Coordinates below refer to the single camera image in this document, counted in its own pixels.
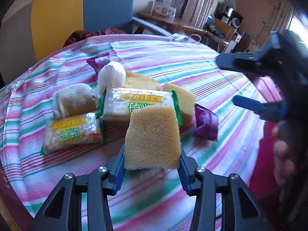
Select yellow sponge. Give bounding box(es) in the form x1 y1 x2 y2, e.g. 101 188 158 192
163 82 196 127
124 106 181 170
123 70 160 91

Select white cardboard box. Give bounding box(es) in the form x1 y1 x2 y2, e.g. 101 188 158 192
152 0 172 17

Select beige sock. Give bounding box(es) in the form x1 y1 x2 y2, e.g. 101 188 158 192
52 84 98 119

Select purple snack packet front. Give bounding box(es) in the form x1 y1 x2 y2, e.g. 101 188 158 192
193 104 219 141

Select striped bed sheet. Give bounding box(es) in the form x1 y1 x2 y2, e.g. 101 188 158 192
0 34 284 231

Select patterned curtain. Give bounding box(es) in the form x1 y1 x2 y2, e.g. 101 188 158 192
181 0 214 29

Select snack pack yellow label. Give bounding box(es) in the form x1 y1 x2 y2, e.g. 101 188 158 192
96 87 183 126
40 112 103 155

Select purple snack packet rear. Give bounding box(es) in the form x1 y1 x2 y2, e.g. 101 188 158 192
86 54 110 74

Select grey yellow blue headboard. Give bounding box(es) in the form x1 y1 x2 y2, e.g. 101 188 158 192
1 0 133 84

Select white plastic-wrapped ball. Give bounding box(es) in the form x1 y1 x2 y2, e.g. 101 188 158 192
97 61 126 95

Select person's right hand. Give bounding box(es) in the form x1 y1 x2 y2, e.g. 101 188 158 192
272 126 296 188

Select black speaker set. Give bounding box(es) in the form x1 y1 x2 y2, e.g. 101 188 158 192
214 2 243 29

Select dark red cloth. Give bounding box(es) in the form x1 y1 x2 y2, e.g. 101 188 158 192
63 28 126 47

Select wooden desk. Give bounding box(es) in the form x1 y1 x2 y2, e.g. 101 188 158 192
136 12 229 47

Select purple snack packet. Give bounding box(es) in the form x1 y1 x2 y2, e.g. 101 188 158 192
86 54 110 74
193 104 219 141

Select dark red storage box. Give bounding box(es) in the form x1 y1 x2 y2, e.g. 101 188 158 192
1 164 33 230

